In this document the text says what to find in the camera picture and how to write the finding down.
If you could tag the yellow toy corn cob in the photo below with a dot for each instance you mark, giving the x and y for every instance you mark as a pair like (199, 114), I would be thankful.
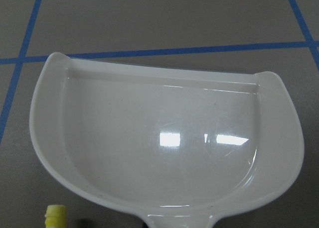
(56, 216)

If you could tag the beige plastic dustpan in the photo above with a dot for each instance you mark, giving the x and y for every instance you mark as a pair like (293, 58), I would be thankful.
(176, 148)

